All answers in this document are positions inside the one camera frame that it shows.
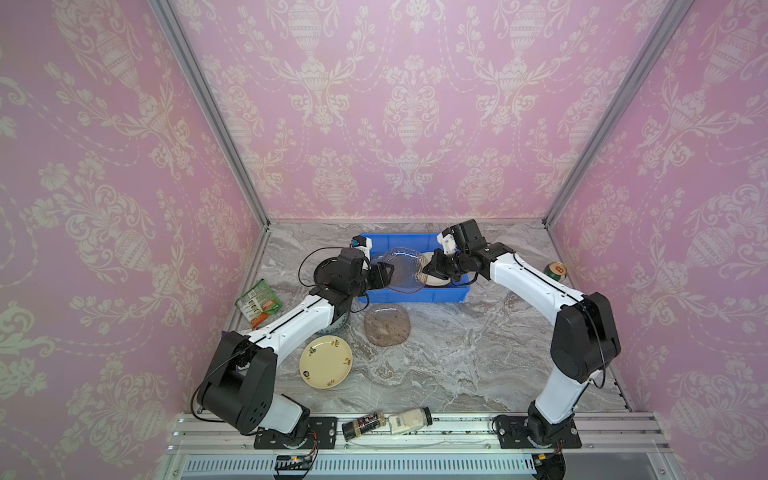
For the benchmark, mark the cream plate with dark patch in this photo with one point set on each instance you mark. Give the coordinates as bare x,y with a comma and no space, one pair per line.
433,281

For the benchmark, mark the blue plastic bin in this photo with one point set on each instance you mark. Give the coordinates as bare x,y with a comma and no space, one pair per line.
422,242

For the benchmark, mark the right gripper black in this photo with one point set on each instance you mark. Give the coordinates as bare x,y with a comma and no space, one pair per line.
445,265

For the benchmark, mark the green drink can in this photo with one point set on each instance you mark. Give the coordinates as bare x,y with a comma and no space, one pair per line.
556,270

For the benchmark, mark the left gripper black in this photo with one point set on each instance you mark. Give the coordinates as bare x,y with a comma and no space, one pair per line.
383,279

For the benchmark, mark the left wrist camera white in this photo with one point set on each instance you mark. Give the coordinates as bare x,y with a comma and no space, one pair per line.
362,243

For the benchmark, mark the aluminium front rail frame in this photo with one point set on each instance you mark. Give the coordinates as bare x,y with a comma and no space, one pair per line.
455,446

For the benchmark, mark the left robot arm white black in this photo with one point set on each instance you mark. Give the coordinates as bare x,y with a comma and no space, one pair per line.
239,385

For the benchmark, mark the green snack packet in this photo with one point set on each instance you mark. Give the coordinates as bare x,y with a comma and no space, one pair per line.
258,303

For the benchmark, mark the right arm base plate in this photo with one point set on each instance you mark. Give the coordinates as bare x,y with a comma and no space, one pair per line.
521,432

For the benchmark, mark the white bottle black cap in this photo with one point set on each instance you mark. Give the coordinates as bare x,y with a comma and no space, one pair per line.
410,421

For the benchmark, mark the yellow floral plate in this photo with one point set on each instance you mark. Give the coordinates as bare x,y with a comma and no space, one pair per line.
326,362

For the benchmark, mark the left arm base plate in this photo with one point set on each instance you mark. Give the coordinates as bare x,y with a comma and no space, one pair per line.
321,432

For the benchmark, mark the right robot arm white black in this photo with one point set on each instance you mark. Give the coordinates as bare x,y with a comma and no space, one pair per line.
585,338

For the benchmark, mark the teal patterned plate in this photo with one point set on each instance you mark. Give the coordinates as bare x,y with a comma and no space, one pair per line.
337,325

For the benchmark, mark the dark spice grinder bottle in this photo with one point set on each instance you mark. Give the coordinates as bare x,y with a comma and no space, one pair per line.
359,426

